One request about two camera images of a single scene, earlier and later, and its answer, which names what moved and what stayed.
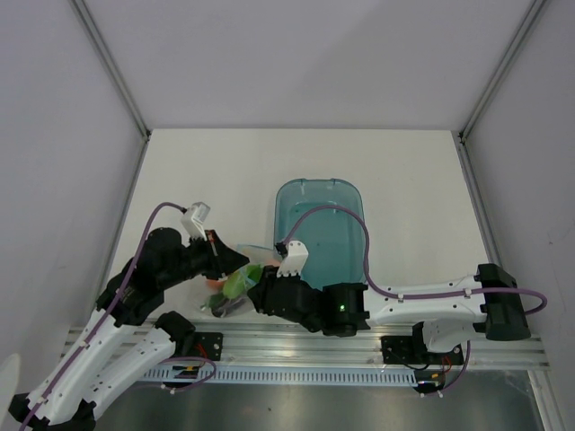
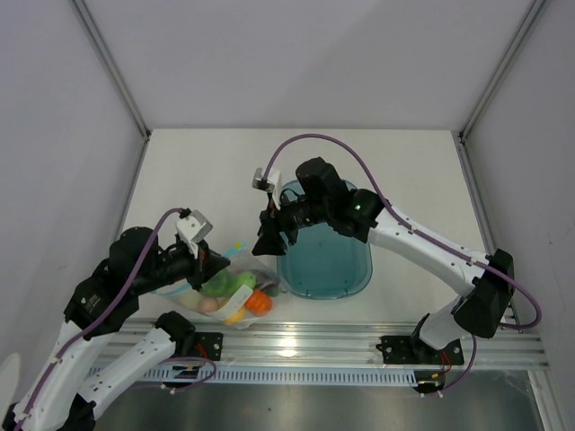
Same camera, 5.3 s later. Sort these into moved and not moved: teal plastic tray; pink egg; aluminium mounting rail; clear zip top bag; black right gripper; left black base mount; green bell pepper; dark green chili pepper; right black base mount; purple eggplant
Moved: dark green chili pepper; black right gripper; purple eggplant; clear zip top bag; green bell pepper; pink egg
Not moved: teal plastic tray; left black base mount; right black base mount; aluminium mounting rail
